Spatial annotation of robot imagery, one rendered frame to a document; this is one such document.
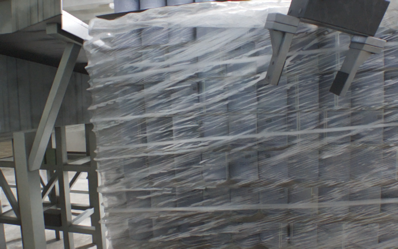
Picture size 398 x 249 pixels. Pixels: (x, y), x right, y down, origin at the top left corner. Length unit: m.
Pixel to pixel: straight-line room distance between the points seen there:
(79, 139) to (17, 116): 3.29
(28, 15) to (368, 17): 0.68
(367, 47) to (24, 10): 0.72
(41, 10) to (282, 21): 0.51
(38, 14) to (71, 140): 3.66
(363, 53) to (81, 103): 0.96
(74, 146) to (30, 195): 3.42
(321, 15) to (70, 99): 0.88
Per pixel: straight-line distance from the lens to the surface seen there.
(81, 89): 1.03
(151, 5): 0.55
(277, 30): 0.34
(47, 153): 1.30
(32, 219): 0.80
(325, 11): 0.36
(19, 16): 0.70
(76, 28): 0.57
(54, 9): 0.57
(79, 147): 4.10
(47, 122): 0.68
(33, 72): 0.86
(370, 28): 0.42
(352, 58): 0.44
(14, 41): 0.80
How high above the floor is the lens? 0.87
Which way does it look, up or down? 4 degrees down
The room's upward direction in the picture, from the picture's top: straight up
